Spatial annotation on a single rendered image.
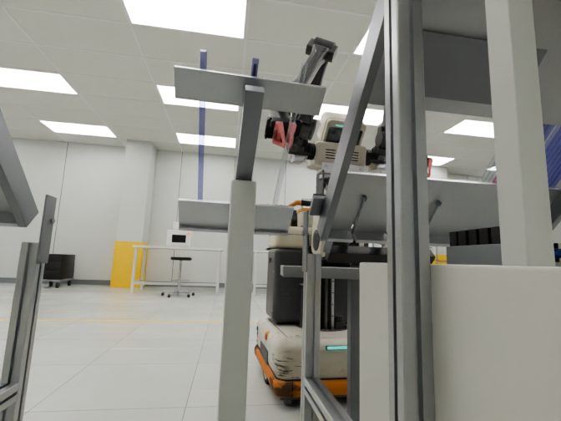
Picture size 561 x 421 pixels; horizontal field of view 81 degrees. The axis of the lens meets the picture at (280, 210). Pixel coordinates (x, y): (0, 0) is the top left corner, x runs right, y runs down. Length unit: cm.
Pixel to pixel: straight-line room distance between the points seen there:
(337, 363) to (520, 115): 136
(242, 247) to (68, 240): 751
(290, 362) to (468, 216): 91
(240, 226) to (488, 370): 56
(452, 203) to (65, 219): 782
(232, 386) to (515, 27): 78
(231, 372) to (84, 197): 756
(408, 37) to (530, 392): 45
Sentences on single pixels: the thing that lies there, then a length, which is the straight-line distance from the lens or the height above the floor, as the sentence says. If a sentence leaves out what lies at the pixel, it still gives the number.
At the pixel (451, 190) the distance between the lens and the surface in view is 103.
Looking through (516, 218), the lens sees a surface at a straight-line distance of 38.
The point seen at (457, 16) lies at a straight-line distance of 83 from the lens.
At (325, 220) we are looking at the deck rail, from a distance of 90.
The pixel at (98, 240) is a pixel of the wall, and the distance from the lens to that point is 801.
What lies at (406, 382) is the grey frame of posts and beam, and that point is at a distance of 47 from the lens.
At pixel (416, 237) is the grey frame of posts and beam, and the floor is 65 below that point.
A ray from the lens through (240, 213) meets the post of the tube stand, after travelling 79.
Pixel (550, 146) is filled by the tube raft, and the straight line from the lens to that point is 113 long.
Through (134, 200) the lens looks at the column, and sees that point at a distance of 735.
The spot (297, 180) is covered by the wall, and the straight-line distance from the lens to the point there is 793.
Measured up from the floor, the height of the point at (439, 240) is 70.
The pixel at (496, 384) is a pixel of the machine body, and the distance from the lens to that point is 41.
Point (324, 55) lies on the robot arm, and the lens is 136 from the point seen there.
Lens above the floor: 62
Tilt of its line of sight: 9 degrees up
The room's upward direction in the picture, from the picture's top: 2 degrees clockwise
